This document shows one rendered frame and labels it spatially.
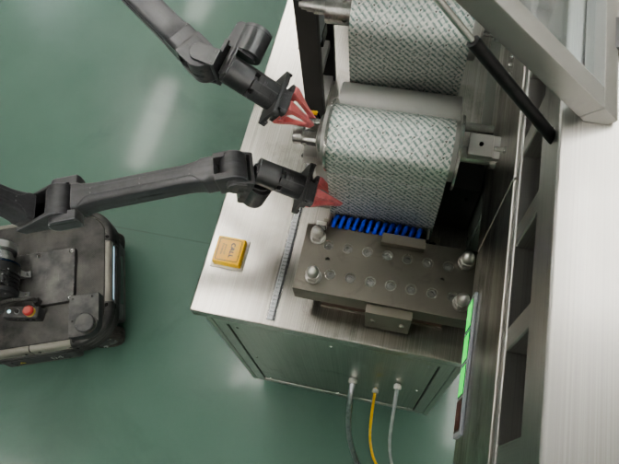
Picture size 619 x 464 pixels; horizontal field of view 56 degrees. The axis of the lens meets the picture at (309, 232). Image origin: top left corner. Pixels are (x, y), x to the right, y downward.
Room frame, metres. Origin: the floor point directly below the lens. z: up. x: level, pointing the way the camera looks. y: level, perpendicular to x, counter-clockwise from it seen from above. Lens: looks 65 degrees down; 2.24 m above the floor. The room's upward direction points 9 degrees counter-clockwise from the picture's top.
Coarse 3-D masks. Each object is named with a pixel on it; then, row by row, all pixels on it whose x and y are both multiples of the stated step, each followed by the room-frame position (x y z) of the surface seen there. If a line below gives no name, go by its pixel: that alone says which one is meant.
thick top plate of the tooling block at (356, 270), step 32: (320, 256) 0.51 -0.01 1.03; (352, 256) 0.49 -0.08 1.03; (384, 256) 0.48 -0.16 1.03; (416, 256) 0.47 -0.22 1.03; (448, 256) 0.46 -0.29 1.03; (320, 288) 0.43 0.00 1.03; (352, 288) 0.42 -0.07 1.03; (384, 288) 0.41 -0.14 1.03; (416, 288) 0.40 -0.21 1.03; (448, 288) 0.39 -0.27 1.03; (448, 320) 0.32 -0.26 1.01
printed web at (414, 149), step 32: (352, 0) 0.87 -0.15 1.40; (384, 0) 0.85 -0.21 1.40; (416, 0) 0.83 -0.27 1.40; (448, 0) 0.82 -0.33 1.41; (352, 32) 0.83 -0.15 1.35; (384, 32) 0.81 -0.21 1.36; (416, 32) 0.79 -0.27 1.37; (448, 32) 0.77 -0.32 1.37; (352, 64) 0.83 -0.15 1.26; (384, 64) 0.81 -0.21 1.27; (416, 64) 0.79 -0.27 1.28; (448, 64) 0.76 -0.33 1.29; (352, 128) 0.64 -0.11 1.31; (384, 128) 0.62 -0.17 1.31; (416, 128) 0.61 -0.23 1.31; (448, 128) 0.60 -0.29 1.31; (352, 160) 0.60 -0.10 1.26; (384, 160) 0.58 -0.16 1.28; (416, 160) 0.56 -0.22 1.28; (448, 160) 0.54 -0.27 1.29
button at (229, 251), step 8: (224, 240) 0.64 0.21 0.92; (232, 240) 0.63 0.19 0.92; (240, 240) 0.63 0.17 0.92; (216, 248) 0.62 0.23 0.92; (224, 248) 0.62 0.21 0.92; (232, 248) 0.61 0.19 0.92; (240, 248) 0.61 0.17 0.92; (216, 256) 0.60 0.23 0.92; (224, 256) 0.59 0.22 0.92; (232, 256) 0.59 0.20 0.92; (240, 256) 0.59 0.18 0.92; (224, 264) 0.58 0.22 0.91; (232, 264) 0.57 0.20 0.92; (240, 264) 0.57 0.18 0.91
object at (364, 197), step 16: (336, 176) 0.60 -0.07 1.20; (352, 176) 0.59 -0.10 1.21; (336, 192) 0.61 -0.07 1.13; (352, 192) 0.59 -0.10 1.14; (368, 192) 0.58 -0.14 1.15; (384, 192) 0.57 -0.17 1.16; (400, 192) 0.56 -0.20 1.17; (416, 192) 0.54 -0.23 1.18; (432, 192) 0.53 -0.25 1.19; (336, 208) 0.61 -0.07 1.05; (352, 208) 0.59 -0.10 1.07; (368, 208) 0.58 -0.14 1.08; (384, 208) 0.57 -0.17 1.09; (400, 208) 0.56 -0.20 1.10; (416, 208) 0.54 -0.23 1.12; (432, 208) 0.53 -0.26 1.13; (400, 224) 0.55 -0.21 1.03; (416, 224) 0.54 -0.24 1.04; (432, 224) 0.53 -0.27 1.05
